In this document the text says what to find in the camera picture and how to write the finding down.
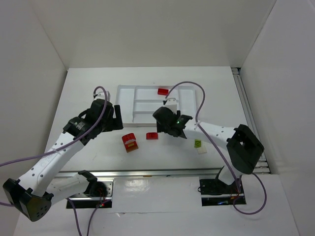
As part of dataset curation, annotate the red arched lego block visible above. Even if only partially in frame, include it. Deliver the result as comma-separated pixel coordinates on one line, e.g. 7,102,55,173
122,133,136,145

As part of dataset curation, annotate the red curved lego brick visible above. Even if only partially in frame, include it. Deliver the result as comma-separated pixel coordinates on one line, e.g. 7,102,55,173
146,132,158,140

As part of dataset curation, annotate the orange lego plate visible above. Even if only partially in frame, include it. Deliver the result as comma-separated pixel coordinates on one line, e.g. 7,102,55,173
124,141,138,153

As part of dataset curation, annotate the red lego plate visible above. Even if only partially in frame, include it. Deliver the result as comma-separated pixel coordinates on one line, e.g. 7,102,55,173
157,88,169,96

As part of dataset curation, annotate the green lego plate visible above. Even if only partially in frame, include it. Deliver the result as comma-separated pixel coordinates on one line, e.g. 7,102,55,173
194,139,202,148

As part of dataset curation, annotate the white lego plate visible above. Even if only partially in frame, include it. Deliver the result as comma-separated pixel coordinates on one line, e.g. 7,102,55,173
196,146,207,155

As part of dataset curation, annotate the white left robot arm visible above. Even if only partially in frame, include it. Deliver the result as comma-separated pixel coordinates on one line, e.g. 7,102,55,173
3,99,123,222

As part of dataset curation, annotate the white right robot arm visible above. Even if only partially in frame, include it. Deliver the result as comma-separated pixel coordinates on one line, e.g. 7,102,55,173
153,106,264,186

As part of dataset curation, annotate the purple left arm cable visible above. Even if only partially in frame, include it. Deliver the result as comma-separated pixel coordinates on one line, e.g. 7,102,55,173
0,86,111,236

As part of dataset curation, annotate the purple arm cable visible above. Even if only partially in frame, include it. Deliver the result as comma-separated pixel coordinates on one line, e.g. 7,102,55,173
163,81,268,216
0,86,111,236

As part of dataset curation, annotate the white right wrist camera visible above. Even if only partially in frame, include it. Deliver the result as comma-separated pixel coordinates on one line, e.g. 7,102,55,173
163,98,177,114

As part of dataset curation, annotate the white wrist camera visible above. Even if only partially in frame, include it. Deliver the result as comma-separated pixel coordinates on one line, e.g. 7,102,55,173
163,98,177,114
94,90,110,102

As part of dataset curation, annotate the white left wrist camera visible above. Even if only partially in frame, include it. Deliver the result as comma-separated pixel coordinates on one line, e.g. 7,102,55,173
94,90,110,102

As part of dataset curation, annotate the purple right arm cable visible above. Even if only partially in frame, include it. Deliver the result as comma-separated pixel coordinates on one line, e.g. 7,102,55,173
163,81,268,216

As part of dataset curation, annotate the aluminium front rail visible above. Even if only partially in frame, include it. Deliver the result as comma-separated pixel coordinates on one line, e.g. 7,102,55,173
55,167,222,179

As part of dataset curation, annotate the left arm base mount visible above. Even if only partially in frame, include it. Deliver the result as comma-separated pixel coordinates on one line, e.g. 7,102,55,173
69,178,114,209

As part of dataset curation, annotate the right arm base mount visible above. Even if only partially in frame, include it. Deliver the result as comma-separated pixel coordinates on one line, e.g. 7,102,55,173
197,178,246,207

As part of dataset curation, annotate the aluminium side rail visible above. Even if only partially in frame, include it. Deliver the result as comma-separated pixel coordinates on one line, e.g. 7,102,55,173
231,67,271,175

